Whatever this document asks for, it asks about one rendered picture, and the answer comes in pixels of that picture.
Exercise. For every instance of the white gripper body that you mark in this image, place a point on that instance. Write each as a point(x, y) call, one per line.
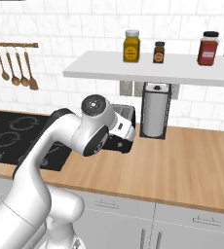
point(130, 131)

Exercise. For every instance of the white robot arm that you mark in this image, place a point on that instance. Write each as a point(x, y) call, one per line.
point(36, 168)

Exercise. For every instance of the black toaster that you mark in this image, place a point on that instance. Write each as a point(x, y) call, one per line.
point(119, 145)

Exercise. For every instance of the black paper towel holder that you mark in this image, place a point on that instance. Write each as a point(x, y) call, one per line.
point(142, 110)

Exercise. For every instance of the white paper towel roll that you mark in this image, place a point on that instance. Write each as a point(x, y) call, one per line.
point(155, 113)

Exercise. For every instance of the grey drawer front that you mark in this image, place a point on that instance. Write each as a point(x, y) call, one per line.
point(182, 215)
point(130, 202)

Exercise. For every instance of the small brown spice jar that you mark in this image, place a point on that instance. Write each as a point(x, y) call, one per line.
point(158, 53)

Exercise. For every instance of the yellow spice jar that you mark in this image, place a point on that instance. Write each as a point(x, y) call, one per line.
point(131, 47)

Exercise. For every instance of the grey cupboard door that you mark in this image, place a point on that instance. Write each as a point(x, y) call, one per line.
point(117, 231)
point(195, 238)

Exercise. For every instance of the wooden spatula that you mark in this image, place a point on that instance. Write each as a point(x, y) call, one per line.
point(33, 83)

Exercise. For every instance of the red spice jar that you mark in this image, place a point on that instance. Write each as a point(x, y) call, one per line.
point(208, 50)

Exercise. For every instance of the wooden round spoon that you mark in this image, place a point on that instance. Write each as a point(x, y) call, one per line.
point(24, 80)
point(5, 75)
point(15, 79)

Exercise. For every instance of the black hob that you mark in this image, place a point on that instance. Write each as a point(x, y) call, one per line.
point(7, 136)

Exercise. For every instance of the grey wall outlet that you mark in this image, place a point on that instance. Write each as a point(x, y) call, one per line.
point(175, 91)
point(125, 88)
point(138, 89)

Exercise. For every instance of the white wall shelf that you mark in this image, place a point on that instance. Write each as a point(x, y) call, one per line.
point(156, 69)

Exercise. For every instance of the wooden utensil rail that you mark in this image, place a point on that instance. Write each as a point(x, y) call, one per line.
point(15, 44)

